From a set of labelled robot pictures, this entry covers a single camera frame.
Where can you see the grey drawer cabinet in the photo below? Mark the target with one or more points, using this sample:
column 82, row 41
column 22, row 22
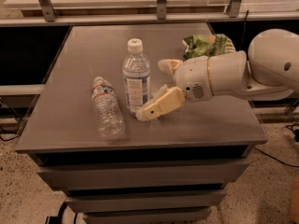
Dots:
column 166, row 170

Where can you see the clear bottle lying red label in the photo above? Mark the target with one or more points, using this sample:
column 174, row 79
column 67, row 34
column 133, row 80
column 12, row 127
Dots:
column 107, row 111

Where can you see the blue label plastic bottle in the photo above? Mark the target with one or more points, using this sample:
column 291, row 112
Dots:
column 136, row 76

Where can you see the grey metal shelf frame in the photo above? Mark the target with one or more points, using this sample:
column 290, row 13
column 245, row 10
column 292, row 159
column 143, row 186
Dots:
column 21, row 13

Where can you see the green chip bag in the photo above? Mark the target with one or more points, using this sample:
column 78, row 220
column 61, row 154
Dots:
column 207, row 45

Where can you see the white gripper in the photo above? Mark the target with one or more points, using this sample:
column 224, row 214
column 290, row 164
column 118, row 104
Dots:
column 192, row 78

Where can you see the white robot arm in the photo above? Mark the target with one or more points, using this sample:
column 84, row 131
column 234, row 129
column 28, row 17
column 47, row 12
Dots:
column 268, row 70

